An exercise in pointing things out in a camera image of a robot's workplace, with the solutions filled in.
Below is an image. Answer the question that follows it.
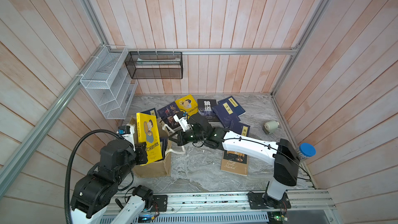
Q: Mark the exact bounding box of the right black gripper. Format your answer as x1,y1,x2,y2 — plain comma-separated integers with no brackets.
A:
168,130,208,148

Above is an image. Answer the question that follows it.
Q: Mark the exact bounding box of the burlap canvas tote bag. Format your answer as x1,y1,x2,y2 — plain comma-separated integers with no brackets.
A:
133,118,186,178

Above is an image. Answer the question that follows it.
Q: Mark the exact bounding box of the yellow cartoon book front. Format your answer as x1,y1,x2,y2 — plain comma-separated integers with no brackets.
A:
136,113,163,165

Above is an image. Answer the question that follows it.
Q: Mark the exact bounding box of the yellow cartoon book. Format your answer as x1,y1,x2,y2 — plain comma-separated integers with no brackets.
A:
136,113,163,165
175,94,199,116

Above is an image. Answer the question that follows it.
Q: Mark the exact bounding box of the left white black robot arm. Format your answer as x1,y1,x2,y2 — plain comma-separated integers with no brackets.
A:
64,139,148,224

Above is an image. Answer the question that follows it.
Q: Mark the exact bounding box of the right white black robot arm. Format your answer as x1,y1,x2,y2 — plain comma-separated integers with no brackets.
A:
169,113,300,201

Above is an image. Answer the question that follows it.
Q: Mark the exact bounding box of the black wolf title book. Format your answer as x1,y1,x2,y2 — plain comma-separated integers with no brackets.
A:
198,99,220,122

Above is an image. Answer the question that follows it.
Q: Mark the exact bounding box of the navy book yellow label middle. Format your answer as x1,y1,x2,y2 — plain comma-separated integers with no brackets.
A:
212,102,240,128

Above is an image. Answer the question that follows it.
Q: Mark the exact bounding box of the yellow cartoon book rear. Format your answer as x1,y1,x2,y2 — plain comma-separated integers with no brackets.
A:
175,94,199,116

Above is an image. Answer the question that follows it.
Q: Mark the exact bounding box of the dark old man book rear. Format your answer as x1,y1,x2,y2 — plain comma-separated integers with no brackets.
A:
157,102,180,130

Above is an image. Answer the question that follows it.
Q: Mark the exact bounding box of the navy book yijing label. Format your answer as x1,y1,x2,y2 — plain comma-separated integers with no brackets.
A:
229,120,250,136

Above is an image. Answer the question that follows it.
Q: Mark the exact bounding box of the brown gold cover book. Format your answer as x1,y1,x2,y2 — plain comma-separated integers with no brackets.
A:
221,151,248,176

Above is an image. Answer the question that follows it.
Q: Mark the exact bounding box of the navy book far right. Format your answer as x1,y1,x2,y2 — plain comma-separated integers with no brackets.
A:
218,96,246,116

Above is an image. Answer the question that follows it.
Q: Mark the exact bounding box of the navy book far left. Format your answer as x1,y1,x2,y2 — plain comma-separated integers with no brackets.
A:
142,108,158,118

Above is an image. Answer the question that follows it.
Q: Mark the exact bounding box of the clear jar blue lid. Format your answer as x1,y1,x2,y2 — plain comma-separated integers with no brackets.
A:
296,143,316,161

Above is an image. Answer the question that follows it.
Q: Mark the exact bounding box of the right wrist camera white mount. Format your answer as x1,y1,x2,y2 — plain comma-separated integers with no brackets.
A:
173,113,191,132

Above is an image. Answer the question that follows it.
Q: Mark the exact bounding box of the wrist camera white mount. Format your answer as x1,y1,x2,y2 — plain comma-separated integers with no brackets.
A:
173,113,191,132
117,124,135,150

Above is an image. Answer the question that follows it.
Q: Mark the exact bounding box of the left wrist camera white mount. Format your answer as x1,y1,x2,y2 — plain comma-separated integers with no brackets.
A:
117,124,135,150

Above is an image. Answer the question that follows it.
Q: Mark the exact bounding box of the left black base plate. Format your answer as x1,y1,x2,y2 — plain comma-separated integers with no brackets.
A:
143,195,168,212

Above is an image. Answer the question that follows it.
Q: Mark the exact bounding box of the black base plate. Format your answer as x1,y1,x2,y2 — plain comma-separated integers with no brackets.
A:
143,195,168,212
247,191,291,209

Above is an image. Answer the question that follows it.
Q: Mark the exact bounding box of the black wire mesh basket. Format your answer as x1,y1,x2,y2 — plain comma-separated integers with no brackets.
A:
124,51,183,79

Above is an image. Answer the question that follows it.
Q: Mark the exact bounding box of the white wire mesh shelf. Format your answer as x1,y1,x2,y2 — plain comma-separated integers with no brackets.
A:
80,45,138,120

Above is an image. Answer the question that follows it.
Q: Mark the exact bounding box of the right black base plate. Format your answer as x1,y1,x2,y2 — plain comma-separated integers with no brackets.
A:
247,191,291,209

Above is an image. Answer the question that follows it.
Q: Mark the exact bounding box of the aluminium mounting rail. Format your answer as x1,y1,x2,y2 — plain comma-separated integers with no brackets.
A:
79,190,336,217

